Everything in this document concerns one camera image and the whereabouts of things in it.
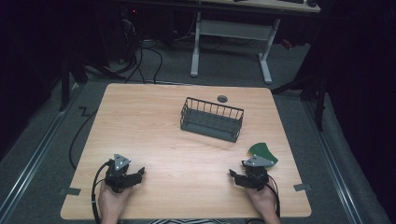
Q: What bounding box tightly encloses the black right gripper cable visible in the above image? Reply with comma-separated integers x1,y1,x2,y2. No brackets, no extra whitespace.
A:
264,173,281,218

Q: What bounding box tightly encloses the black metal stand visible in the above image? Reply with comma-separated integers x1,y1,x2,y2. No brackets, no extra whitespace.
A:
57,54,90,113
270,66,329,133

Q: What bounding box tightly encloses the person's striped clothing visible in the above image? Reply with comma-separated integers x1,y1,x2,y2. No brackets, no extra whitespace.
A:
148,217,226,224

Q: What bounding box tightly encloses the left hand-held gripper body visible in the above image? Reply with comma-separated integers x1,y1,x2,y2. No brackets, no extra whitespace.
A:
104,153,132,194

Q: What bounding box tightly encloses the green curved piece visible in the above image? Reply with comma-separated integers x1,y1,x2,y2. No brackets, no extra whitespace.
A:
247,142,279,171

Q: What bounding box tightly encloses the bundle of black floor cables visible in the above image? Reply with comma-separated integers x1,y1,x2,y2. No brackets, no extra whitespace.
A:
115,18,164,85

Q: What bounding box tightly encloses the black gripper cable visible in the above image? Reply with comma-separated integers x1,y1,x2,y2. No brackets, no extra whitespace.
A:
91,160,112,224
264,173,281,218

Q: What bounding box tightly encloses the metal floor rail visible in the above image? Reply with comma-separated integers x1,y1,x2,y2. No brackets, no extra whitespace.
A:
302,98,364,224
0,81,82,218

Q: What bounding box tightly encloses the dark wire basket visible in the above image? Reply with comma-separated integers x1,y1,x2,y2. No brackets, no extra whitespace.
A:
179,96,245,144

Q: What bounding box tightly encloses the white-legged desk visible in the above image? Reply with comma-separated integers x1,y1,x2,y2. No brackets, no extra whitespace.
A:
190,0,322,85

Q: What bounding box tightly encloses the black floor cable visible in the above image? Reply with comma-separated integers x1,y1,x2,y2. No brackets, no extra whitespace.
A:
68,106,99,171

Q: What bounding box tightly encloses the person's left hand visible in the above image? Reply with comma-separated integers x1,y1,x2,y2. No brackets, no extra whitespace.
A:
98,181,134,224

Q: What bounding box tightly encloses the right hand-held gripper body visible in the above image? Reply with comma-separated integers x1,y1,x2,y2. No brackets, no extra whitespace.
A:
241,155,276,191

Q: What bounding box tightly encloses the person's right hand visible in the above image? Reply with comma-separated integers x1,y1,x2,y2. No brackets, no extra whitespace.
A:
245,180,282,224

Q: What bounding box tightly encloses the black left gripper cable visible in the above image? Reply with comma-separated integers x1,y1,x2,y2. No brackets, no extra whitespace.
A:
91,160,112,224

